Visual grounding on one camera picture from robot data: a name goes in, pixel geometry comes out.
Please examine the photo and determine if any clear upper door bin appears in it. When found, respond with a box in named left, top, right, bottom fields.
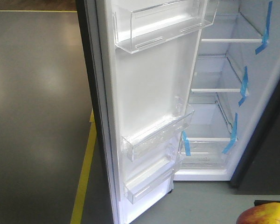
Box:
left=112, top=0, right=219, bottom=54

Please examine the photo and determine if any clear crisper drawer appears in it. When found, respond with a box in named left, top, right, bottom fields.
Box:
left=181, top=141, right=230, bottom=169

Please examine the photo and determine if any yellow floor tape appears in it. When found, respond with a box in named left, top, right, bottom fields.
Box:
left=0, top=9, right=96, bottom=224

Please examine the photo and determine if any clear lower door bin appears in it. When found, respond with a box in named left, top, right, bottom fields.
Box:
left=124, top=143, right=182, bottom=204

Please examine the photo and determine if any red yellow apple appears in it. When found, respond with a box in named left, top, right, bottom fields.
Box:
left=236, top=202, right=280, bottom=224

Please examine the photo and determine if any fridge door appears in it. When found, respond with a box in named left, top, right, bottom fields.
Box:
left=76, top=0, right=202, bottom=224

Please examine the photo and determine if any clear middle door bin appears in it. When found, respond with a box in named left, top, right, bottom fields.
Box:
left=121, top=96, right=194, bottom=161

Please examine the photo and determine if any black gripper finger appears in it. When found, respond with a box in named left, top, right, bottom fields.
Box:
left=254, top=200, right=280, bottom=206

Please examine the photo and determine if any clear door bin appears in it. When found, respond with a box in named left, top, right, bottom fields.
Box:
left=121, top=96, right=194, bottom=161
left=124, top=143, right=182, bottom=204
left=112, top=0, right=219, bottom=54

